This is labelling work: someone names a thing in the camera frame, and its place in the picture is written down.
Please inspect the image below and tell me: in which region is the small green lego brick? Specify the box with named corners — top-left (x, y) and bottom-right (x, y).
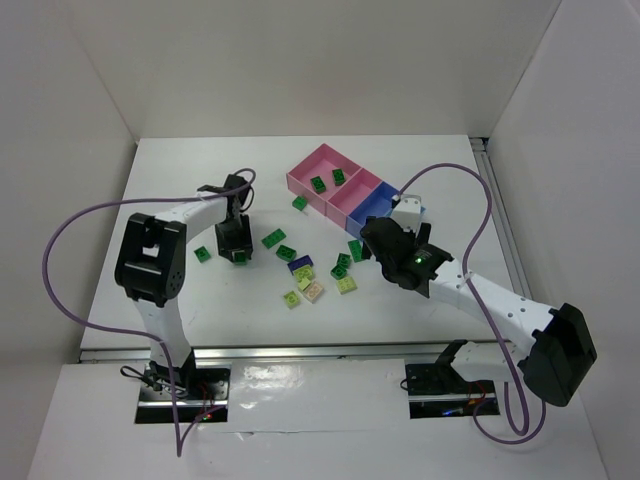
top-left (233, 251), bottom-right (248, 265)

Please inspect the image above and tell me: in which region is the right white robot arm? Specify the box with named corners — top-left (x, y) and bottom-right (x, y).
top-left (361, 217), bottom-right (597, 407)

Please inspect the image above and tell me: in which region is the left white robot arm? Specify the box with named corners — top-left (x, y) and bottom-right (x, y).
top-left (115, 173), bottom-right (253, 388)

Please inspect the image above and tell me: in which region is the long green lego brick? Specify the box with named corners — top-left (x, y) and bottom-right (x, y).
top-left (261, 228), bottom-right (286, 249)

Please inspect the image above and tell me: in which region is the long green lego right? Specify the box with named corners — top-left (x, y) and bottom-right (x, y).
top-left (347, 240), bottom-right (363, 263)

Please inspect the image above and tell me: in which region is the green lego near container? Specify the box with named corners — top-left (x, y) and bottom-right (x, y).
top-left (292, 196), bottom-right (308, 211)

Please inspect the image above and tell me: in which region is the dark blue container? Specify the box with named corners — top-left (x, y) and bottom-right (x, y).
top-left (346, 182), bottom-right (398, 240)

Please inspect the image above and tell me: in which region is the lime lego brick right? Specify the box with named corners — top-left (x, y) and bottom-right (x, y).
top-left (336, 276), bottom-right (357, 295)

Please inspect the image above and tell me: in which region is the lime lego brick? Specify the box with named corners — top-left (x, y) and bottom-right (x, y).
top-left (336, 276), bottom-right (357, 295)
top-left (293, 265), bottom-right (315, 283)
top-left (283, 290), bottom-right (301, 309)

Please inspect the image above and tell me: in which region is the green lego brick pair lower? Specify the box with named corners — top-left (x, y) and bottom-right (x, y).
top-left (330, 265), bottom-right (348, 280)

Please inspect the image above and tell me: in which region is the dark blue lego brick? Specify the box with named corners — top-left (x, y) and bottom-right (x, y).
top-left (287, 255), bottom-right (314, 274)

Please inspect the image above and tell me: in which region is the lime lego brick upper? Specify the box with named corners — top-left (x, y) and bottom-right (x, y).
top-left (293, 265), bottom-right (315, 283)

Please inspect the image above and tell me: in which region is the small pink container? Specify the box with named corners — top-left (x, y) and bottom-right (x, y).
top-left (326, 168), bottom-right (382, 229)

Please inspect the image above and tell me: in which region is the lime lego brick lower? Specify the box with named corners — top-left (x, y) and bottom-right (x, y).
top-left (283, 290), bottom-right (301, 309)

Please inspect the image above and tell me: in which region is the large pink container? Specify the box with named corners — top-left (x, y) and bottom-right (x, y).
top-left (286, 143), bottom-right (361, 215)

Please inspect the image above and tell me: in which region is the beige lego brick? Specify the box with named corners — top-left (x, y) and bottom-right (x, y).
top-left (298, 278), bottom-right (324, 303)

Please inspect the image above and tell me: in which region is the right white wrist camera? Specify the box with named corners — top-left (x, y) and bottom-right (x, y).
top-left (390, 194), bottom-right (423, 234)

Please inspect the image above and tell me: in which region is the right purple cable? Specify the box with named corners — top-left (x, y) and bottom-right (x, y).
top-left (394, 163), bottom-right (546, 445)

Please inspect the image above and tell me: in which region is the purple cable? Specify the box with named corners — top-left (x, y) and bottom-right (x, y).
top-left (394, 163), bottom-right (546, 445)
top-left (42, 167), bottom-right (259, 459)

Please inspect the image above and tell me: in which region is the aluminium side rail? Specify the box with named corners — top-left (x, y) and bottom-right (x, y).
top-left (469, 137), bottom-right (546, 346)

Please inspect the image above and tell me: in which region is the aluminium front rail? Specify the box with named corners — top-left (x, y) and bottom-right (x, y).
top-left (79, 339), bottom-right (549, 365)

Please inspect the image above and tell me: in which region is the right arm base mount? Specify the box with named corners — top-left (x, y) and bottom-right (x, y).
top-left (399, 363), bottom-right (500, 419)

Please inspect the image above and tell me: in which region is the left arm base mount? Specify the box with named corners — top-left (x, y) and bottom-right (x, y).
top-left (120, 365), bottom-right (231, 425)

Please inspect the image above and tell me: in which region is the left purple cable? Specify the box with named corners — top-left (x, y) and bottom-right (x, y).
top-left (42, 167), bottom-right (259, 459)

